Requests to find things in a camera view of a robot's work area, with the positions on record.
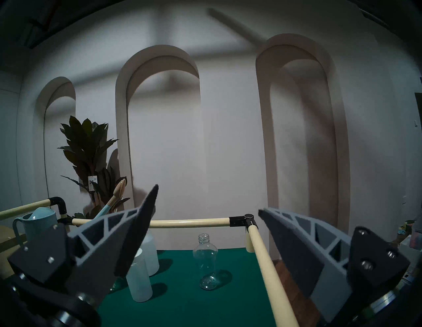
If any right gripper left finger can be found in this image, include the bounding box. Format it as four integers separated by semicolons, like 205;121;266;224
8;185;159;307

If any green three-tier shelf cart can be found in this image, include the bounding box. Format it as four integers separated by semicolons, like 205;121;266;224
0;197;299;327

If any light blue watering can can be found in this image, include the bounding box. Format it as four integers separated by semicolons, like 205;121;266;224
13;180;126;244

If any green label water bottle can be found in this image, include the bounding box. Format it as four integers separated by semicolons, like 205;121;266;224
109;276;127;293

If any tall dark leafy plant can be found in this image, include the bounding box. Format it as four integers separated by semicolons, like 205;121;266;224
58;115;131;220

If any light wooden table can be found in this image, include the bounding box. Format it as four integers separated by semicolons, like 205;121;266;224
0;224;27;254

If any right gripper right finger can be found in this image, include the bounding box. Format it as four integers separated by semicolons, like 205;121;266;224
258;207;411;323

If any white plastic bottle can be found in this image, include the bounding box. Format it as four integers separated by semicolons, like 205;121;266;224
142;231;160;277

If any dark door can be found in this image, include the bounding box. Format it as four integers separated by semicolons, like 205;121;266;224
414;77;422;127

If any clear plastic storage box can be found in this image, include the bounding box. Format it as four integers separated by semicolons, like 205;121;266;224
397;220;422;250

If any white pump bottle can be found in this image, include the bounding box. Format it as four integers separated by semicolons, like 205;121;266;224
126;247;153;303

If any clear empty bottle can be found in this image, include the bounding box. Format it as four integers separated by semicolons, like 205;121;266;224
193;233;219;290

